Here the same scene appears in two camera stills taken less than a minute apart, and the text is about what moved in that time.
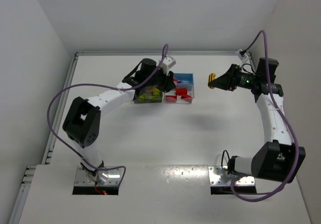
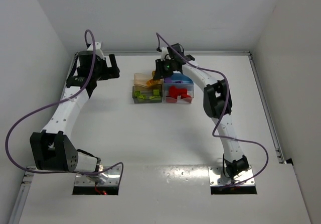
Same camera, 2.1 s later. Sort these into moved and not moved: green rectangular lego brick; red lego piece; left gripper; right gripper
Moved: right gripper; left gripper
Not moved: green rectangular lego brick; red lego piece
